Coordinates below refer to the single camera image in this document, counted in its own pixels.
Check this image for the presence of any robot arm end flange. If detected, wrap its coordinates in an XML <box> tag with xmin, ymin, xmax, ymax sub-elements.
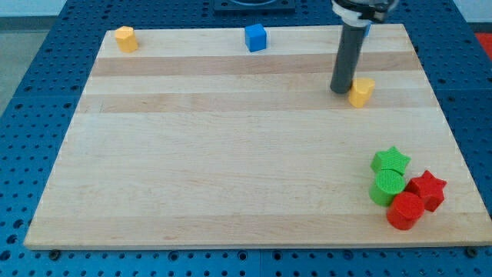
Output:
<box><xmin>331</xmin><ymin>0</ymin><xmax>399</xmax><ymax>28</ymax></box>

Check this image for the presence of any wooden board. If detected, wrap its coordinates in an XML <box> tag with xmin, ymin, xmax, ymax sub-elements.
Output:
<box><xmin>24</xmin><ymin>24</ymin><xmax>491</xmax><ymax>250</ymax></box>

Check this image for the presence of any green star block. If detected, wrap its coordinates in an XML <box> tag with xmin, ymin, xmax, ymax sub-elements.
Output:
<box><xmin>370</xmin><ymin>146</ymin><xmax>411</xmax><ymax>175</ymax></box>

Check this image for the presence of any red star block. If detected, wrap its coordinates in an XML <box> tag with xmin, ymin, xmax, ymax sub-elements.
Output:
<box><xmin>404</xmin><ymin>170</ymin><xmax>447</xmax><ymax>212</ymax></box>

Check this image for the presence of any blue cube block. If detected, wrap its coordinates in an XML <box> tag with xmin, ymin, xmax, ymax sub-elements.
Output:
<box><xmin>244</xmin><ymin>24</ymin><xmax>267</xmax><ymax>52</ymax></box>

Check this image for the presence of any yellow heart block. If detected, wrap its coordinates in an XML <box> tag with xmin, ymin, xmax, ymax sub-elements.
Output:
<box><xmin>348</xmin><ymin>78</ymin><xmax>376</xmax><ymax>108</ymax></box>

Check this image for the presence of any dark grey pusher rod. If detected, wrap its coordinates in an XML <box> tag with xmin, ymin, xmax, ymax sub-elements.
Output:
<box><xmin>330</xmin><ymin>23</ymin><xmax>367</xmax><ymax>94</ymax></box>

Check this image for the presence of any green cylinder block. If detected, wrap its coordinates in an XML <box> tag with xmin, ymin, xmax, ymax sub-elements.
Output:
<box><xmin>369</xmin><ymin>169</ymin><xmax>406</xmax><ymax>207</ymax></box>

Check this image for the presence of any yellow hexagon block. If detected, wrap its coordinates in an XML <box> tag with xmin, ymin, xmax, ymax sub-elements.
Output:
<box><xmin>115</xmin><ymin>26</ymin><xmax>138</xmax><ymax>53</ymax></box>

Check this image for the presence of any blue block behind rod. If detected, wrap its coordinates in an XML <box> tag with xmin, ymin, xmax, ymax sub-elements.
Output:
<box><xmin>364</xmin><ymin>23</ymin><xmax>372</xmax><ymax>38</ymax></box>

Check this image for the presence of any red cylinder block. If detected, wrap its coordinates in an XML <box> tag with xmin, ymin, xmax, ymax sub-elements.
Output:
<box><xmin>386</xmin><ymin>192</ymin><xmax>424</xmax><ymax>231</ymax></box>

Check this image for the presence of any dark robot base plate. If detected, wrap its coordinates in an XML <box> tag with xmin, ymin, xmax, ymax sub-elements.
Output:
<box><xmin>211</xmin><ymin>0</ymin><xmax>296</xmax><ymax>12</ymax></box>

